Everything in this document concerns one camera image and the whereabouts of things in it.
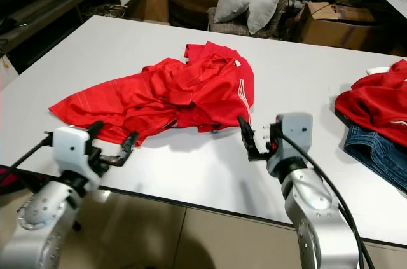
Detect red shirt with white stripes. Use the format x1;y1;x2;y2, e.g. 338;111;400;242
49;41;255;147

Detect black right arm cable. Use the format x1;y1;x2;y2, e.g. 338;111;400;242
281;130;375;269

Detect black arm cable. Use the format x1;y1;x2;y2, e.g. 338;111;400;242
281;130;375;269
0;132;55;174

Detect red jersey blue white print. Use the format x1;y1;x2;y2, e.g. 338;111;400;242
335;59;407;148

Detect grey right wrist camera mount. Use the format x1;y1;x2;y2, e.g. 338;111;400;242
270;112;314;177

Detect brown cardboard box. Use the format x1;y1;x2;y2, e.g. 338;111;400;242
299;1;379;50

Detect dark TV stand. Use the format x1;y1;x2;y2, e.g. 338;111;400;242
0;0;121;72

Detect blue denim jeans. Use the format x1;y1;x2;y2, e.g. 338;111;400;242
343;123;407;193

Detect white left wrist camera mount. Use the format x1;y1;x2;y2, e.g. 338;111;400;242
51;126;102;179

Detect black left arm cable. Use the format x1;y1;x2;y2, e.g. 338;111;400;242
0;132;55;174

